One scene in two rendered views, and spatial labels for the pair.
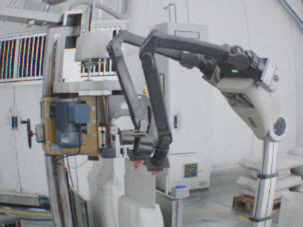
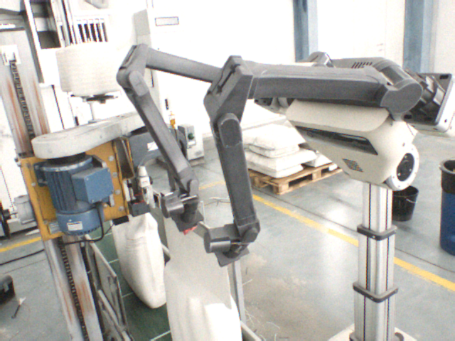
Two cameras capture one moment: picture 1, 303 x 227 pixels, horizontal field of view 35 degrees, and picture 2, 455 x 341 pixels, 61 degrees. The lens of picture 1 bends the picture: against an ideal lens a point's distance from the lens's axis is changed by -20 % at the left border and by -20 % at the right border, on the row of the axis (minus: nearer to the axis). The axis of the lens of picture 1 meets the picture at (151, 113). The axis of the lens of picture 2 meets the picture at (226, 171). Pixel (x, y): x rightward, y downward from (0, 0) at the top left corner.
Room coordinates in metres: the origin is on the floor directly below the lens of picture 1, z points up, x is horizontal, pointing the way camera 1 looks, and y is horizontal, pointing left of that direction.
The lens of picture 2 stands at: (1.56, 0.18, 1.64)
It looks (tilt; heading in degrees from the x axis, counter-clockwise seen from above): 18 degrees down; 347
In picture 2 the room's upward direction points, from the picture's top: 6 degrees counter-clockwise
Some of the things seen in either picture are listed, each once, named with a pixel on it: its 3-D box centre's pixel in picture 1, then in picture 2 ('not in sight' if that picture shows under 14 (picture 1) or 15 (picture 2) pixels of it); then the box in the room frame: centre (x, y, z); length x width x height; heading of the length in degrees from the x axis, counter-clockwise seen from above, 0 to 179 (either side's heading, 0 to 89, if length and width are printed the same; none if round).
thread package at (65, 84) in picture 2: (86, 48); (76, 68); (3.17, 0.36, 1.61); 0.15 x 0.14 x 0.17; 18
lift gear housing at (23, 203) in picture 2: (39, 133); (23, 209); (3.03, 0.64, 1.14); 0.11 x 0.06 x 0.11; 18
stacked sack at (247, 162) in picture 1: (264, 159); (261, 133); (5.93, -1.29, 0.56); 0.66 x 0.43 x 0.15; 105
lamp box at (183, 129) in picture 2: not in sight; (186, 135); (3.18, -0.02, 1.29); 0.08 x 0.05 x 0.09; 18
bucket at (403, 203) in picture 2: not in sight; (399, 203); (4.28, -1.98, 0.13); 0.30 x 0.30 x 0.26
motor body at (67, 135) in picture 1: (68, 123); (76, 195); (2.87, 0.42, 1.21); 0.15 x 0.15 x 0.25
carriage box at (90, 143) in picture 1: (66, 124); (72, 182); (3.10, 0.47, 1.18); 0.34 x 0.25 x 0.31; 108
